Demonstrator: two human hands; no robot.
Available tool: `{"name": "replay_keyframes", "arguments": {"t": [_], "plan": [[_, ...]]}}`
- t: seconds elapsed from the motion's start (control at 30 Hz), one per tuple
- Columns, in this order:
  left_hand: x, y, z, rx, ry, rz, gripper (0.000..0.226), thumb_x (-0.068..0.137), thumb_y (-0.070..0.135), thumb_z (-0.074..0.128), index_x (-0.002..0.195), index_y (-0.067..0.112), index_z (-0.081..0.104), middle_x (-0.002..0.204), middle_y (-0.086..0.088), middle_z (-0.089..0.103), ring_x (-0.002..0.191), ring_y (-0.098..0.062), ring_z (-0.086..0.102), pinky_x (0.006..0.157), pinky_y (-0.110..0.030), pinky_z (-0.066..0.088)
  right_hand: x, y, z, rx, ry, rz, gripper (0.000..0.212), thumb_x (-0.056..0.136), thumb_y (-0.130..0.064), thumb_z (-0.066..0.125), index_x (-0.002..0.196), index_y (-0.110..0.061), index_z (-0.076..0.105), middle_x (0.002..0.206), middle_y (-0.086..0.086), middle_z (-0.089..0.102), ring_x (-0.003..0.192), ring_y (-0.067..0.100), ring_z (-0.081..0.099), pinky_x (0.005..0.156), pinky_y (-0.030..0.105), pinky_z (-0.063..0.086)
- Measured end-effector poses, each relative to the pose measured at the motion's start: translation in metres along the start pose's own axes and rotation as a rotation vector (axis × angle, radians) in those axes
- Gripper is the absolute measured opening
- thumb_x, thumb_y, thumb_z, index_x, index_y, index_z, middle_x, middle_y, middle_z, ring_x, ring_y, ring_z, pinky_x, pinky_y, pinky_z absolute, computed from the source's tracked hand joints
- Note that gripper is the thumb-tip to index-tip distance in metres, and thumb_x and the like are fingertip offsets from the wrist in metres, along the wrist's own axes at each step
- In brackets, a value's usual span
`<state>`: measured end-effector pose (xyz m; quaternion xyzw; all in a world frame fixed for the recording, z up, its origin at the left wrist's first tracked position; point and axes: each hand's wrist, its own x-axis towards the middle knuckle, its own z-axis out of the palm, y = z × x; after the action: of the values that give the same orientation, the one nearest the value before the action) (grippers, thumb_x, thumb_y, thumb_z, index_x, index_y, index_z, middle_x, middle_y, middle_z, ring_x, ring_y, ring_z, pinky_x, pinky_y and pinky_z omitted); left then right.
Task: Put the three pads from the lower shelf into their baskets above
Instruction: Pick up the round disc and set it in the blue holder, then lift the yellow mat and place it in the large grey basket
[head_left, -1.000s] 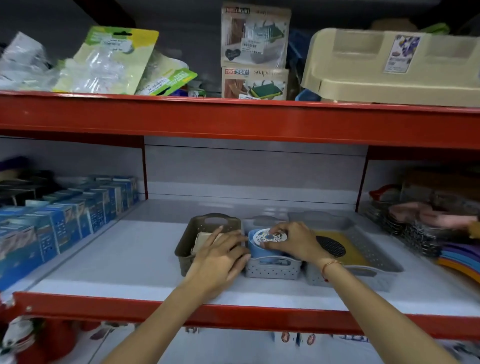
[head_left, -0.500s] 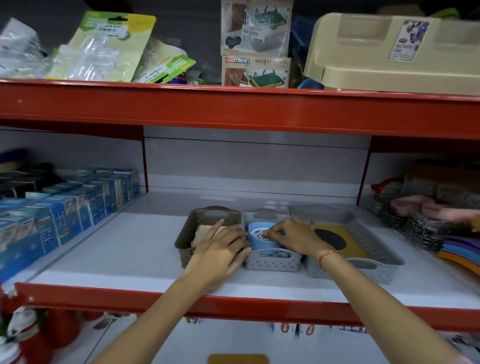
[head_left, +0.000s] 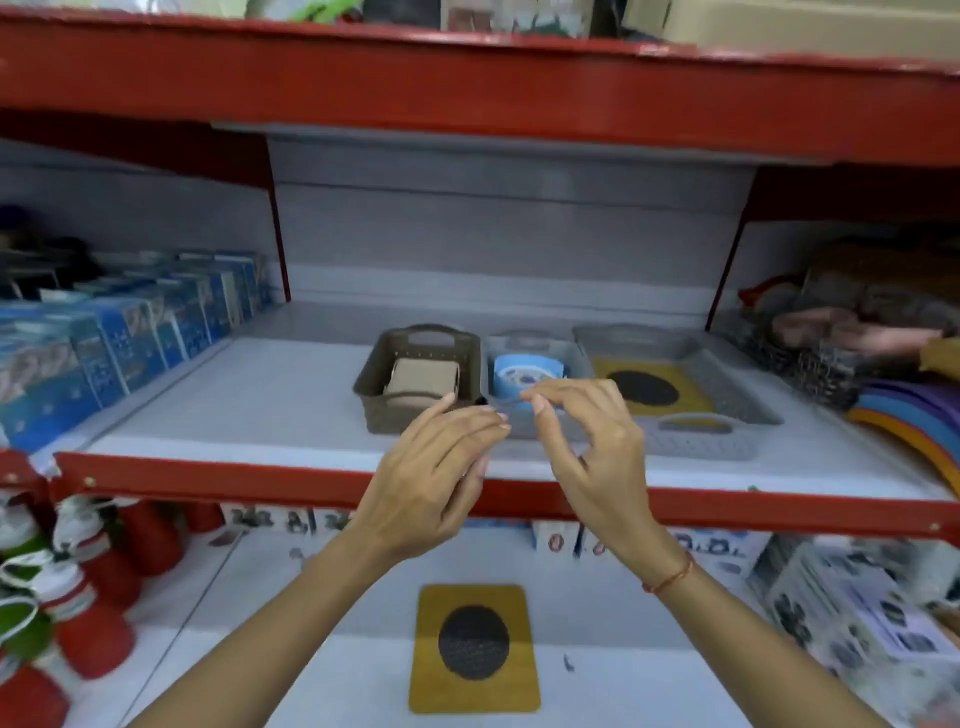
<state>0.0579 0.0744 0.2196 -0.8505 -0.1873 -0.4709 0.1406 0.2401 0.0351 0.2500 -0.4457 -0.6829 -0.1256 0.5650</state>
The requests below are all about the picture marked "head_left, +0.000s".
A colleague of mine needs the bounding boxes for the small grey plastic basket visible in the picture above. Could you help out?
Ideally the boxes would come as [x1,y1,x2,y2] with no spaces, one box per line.
[480,331,594,441]

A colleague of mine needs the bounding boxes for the large grey plastic basket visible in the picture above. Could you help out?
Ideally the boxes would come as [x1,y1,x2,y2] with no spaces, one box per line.
[572,324,785,462]

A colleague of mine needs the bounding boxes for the pink soft items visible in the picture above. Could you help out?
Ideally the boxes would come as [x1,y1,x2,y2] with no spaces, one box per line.
[771,306,948,355]

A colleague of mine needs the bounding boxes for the person's left hand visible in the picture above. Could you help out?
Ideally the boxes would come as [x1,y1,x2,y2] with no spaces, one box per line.
[341,391,513,566]

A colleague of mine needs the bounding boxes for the stack of coloured plastic plates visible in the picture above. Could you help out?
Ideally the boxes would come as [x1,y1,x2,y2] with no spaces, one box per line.
[846,378,960,498]

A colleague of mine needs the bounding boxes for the group of red green bottles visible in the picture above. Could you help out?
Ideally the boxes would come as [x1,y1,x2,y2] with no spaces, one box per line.
[0,491,226,728]

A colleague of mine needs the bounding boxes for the red thread bracelet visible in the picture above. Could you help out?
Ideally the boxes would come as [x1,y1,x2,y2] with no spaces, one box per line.
[642,553,695,595]

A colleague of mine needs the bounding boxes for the row of blue boxes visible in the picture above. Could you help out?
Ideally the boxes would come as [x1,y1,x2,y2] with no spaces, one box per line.
[0,249,275,456]

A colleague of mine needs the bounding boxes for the person's right forearm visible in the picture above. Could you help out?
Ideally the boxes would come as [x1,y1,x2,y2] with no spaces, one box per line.
[645,555,894,728]

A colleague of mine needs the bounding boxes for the yellow mat with black oval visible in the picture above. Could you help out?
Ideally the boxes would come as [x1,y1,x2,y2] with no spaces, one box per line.
[408,584,543,715]
[591,357,730,434]

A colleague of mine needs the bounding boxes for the large beige cardboard box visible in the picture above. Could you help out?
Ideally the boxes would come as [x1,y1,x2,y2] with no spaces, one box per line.
[622,0,960,63]

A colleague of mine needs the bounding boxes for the dark wire basket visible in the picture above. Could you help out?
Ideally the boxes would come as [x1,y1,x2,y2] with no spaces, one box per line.
[738,311,890,411]

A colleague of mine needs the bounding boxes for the red metal shelf rack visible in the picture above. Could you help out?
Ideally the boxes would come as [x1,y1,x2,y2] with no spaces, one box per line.
[0,7,960,549]

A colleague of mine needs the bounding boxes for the brown plastic basket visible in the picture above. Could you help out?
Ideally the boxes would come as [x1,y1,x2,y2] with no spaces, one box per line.
[352,324,483,436]

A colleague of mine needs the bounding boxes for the person's right hand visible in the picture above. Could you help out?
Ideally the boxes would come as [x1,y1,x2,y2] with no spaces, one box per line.
[519,378,695,592]

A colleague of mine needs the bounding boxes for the pile of white printed boxes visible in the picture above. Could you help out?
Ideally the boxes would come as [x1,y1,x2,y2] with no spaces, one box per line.
[750,534,960,728]

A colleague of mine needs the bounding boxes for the blue tape roll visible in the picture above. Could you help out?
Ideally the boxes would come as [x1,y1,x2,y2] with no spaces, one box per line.
[492,354,566,410]

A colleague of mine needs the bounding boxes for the brown furry item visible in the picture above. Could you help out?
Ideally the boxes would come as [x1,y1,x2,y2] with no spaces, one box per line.
[798,243,960,335]

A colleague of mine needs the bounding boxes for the person's left forearm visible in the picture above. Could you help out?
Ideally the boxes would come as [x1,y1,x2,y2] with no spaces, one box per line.
[127,525,410,728]

